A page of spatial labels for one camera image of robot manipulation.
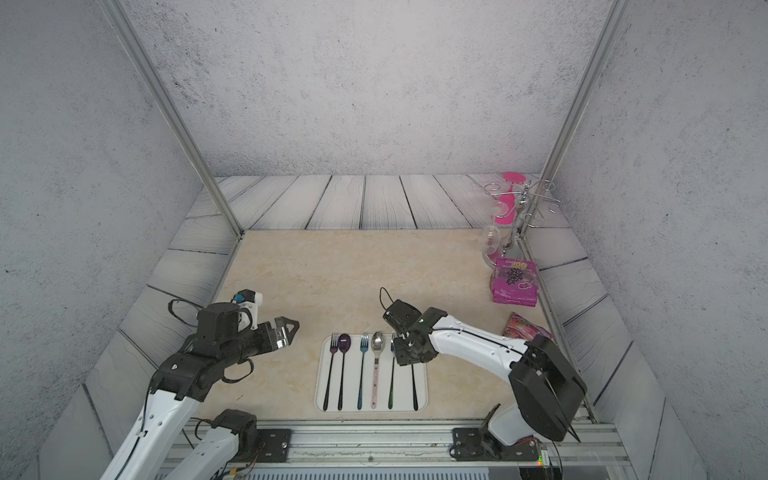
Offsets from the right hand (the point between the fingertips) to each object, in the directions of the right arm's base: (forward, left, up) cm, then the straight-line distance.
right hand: (407, 357), depth 82 cm
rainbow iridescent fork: (-8, +5, -5) cm, 11 cm away
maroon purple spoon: (-9, -2, -6) cm, 11 cm away
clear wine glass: (+35, -27, +12) cm, 46 cm away
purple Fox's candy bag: (+10, -34, -2) cm, 35 cm away
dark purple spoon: (+5, +18, -3) cm, 19 cm away
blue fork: (+7, +13, -5) cm, 15 cm away
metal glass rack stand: (+40, -37, +21) cm, 58 cm away
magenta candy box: (+24, -35, +1) cm, 42 cm away
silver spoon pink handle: (+6, +9, -3) cm, 11 cm away
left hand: (+2, +29, +14) cm, 32 cm away
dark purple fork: (+4, +21, -5) cm, 22 cm away
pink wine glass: (+49, -35, +14) cm, 61 cm away
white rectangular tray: (-3, +13, -5) cm, 14 cm away
